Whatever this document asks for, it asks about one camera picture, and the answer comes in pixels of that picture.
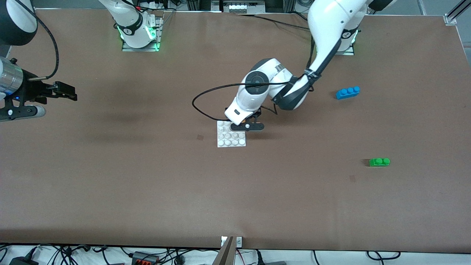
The white studded base plate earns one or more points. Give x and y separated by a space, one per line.
230 140

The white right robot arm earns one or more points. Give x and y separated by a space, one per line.
128 25

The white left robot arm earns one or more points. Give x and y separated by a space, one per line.
331 22

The silver corner frame bracket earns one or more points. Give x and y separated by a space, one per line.
449 19

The black box with orange levers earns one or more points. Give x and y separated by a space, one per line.
145 258

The small white metal bracket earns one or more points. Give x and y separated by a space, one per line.
239 241

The white power strip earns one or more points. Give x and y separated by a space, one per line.
237 6

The blue three-stud block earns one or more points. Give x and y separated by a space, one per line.
347 92

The black power adapter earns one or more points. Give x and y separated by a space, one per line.
22 261

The green two-stud block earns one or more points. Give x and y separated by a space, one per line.
379 162

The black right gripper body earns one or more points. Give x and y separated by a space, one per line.
32 91

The brown wooden beam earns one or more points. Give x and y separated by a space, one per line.
225 255

